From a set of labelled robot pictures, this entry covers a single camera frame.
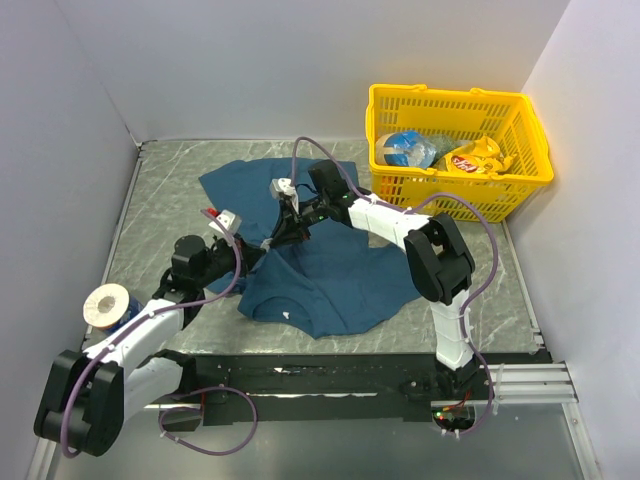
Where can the blue clear plastic package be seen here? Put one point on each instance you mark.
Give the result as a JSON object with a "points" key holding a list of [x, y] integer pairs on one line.
{"points": [[405, 149]]}

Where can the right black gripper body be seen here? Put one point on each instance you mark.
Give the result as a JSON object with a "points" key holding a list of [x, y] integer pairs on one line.
{"points": [[313, 211]]}

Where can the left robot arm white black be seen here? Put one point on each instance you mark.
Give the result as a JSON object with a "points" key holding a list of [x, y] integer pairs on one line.
{"points": [[89, 395]]}

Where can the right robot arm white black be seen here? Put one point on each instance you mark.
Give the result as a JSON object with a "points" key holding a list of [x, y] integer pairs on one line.
{"points": [[440, 263]]}

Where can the small round brooch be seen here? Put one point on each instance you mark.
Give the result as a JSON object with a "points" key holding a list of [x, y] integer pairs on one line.
{"points": [[266, 244]]}

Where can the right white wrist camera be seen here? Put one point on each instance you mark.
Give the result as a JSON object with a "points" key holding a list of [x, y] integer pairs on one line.
{"points": [[284, 191]]}

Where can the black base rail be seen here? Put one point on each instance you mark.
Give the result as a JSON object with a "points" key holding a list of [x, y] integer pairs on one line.
{"points": [[325, 387]]}

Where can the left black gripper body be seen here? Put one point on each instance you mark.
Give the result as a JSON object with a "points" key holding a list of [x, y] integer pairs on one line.
{"points": [[221, 261]]}

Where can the blue t-shirt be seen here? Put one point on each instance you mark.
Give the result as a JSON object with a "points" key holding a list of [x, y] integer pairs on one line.
{"points": [[332, 284]]}

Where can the yellow plastic basket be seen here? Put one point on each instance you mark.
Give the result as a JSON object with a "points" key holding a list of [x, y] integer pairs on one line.
{"points": [[449, 118]]}

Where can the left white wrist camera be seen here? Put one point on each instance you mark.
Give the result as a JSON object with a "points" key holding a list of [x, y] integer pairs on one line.
{"points": [[224, 224]]}

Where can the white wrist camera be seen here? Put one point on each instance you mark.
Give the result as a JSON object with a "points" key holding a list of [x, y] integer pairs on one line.
{"points": [[224, 224], [284, 191]]}

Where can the yellow chips bag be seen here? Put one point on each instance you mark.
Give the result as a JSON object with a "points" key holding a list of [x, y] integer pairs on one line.
{"points": [[481, 156]]}

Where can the blue wrapped toilet paper roll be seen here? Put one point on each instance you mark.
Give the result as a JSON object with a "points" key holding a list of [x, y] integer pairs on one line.
{"points": [[109, 307]]}

